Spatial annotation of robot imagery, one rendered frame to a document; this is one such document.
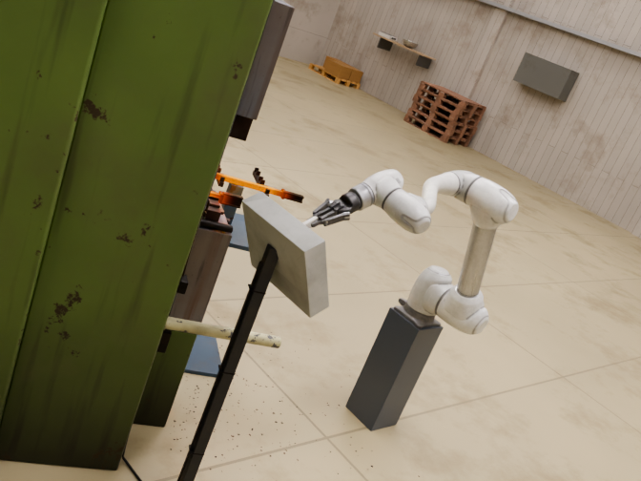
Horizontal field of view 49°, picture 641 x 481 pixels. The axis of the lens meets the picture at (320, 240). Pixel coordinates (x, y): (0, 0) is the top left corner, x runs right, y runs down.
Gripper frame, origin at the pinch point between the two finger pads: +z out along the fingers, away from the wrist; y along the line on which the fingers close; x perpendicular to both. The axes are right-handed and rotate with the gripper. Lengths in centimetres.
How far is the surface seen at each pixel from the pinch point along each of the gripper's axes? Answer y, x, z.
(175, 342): 33, -55, 46
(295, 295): -19.7, -6.3, 21.2
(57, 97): 24, 62, 62
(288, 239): -19.0, 16.6, 21.0
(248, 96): 33.0, 35.4, -1.6
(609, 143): 365, -509, -880
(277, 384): 44, -132, -3
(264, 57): 33, 47, -10
